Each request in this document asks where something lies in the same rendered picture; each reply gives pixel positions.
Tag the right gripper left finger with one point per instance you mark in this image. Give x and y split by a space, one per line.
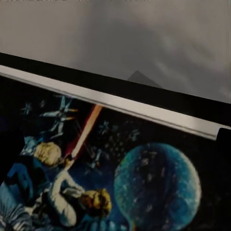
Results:
11 144

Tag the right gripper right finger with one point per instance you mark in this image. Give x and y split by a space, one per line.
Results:
223 142

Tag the poster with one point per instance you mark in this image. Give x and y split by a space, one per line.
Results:
106 154

